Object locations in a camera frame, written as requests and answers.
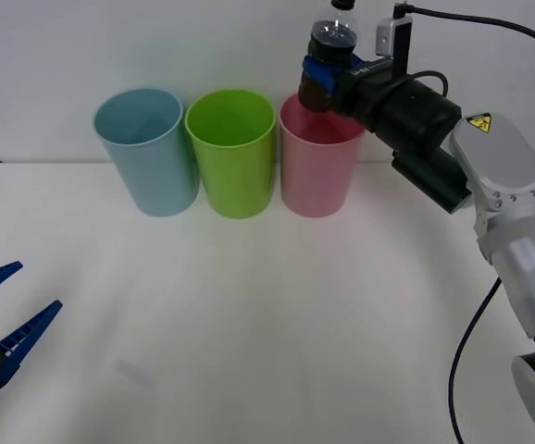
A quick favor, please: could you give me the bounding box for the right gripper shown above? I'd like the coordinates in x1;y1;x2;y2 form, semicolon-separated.
301;51;410;131

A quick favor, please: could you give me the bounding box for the small dark plastic bottle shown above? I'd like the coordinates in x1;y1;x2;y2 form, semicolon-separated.
296;0;359;114

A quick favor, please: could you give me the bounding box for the pink plastic bin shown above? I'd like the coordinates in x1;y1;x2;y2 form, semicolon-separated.
278;92;367;219

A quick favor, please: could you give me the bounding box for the green plastic bin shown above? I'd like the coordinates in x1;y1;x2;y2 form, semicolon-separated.
184;89;277;220

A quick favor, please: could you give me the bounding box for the pale blue plastic bin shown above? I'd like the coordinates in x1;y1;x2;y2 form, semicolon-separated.
93;88;200;218

